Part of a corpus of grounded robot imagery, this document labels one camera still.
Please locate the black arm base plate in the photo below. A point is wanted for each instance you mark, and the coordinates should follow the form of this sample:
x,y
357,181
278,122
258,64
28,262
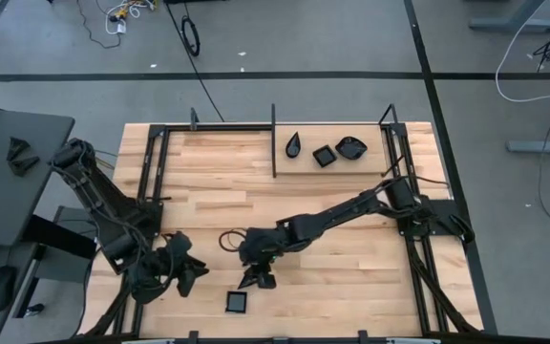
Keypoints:
x,y
153,217
447,210

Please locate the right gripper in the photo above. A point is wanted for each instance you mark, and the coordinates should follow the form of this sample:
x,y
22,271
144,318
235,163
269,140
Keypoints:
x,y
260,248

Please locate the black angular object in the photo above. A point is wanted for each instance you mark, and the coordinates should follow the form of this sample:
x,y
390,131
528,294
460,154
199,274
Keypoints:
x,y
17,145
23,166

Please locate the black aluminium rig frame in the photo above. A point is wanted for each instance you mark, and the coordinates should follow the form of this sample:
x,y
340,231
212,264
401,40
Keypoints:
x,y
179,128

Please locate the black square mini plate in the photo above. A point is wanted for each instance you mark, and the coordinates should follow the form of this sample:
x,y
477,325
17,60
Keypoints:
x,y
324,156
236,302

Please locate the black teardrop mini plate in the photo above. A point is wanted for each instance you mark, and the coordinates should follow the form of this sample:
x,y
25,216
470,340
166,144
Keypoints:
x,y
293,149

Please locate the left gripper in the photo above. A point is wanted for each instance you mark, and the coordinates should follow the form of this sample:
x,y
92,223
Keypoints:
x,y
175,255

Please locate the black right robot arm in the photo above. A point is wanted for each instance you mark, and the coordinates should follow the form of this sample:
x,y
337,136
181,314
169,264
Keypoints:
x,y
346,210

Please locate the black desk leg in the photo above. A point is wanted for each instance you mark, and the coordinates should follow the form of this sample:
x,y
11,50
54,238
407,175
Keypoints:
x,y
60,236

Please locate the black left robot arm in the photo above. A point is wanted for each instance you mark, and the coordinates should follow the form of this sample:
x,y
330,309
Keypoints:
x,y
98,200

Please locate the black leaf-shaped mini plate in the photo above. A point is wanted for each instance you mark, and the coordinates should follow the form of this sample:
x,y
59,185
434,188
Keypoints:
x,y
351,148

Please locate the black computer mouse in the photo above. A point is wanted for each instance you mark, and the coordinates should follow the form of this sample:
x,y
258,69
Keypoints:
x,y
0,289

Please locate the grey desk foot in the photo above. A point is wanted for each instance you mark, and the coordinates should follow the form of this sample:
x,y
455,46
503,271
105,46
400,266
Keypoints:
x,y
53,270
542,145
514,24

